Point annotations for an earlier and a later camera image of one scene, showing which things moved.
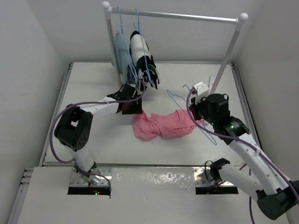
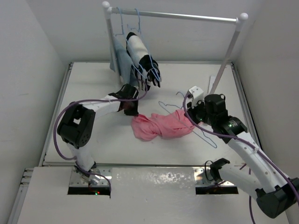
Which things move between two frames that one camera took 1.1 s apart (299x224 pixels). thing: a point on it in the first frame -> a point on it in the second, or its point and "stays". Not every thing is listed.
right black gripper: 193,107 stays
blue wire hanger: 169,92 -> 200,133
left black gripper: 136,109 stays
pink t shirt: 164,125 stays
